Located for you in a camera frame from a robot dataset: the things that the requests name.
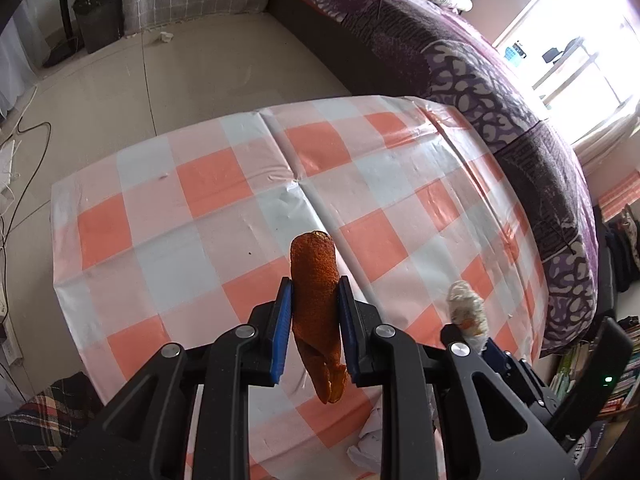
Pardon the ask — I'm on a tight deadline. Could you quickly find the purple patterned bed blanket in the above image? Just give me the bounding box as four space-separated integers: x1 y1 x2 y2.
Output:
271 0 600 356

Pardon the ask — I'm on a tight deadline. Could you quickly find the white tissue with orange stain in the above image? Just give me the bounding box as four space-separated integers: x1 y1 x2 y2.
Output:
447 280 489 353

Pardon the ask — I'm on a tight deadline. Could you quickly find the wooden bookshelf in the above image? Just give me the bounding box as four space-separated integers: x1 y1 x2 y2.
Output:
552 316 634 425

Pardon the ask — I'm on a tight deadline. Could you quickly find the orange peel strip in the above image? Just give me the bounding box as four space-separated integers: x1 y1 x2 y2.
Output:
290 231 346 404

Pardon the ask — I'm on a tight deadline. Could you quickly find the orange white checkered tablecloth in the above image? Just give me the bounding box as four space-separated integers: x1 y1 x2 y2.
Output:
49 94 550 480

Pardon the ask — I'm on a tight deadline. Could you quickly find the black waste basket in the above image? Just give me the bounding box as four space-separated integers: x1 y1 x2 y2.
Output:
73 0 124 53

